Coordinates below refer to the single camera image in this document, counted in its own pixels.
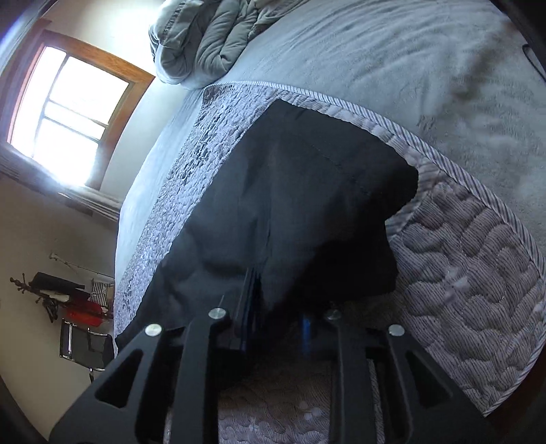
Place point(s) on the black pants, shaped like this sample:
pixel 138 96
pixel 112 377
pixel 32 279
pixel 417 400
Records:
pixel 298 192

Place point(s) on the purple quilted bedspread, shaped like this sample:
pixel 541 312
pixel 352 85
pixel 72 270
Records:
pixel 460 273

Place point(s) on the grey bed sheet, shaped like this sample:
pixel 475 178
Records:
pixel 362 55

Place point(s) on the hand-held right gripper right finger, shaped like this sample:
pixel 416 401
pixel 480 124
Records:
pixel 305 331

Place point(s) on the grey folded comforter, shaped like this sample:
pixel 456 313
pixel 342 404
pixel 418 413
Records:
pixel 204 42

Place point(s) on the white slatted rack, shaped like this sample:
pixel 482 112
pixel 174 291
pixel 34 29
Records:
pixel 101 292

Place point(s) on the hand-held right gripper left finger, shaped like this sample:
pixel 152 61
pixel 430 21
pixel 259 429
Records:
pixel 252 299

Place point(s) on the coat rack with clothes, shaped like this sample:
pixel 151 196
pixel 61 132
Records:
pixel 51 286

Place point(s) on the metal frame chair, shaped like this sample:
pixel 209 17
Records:
pixel 85 346

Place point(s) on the wooden framed window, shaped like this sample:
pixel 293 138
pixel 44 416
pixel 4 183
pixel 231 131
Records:
pixel 72 106

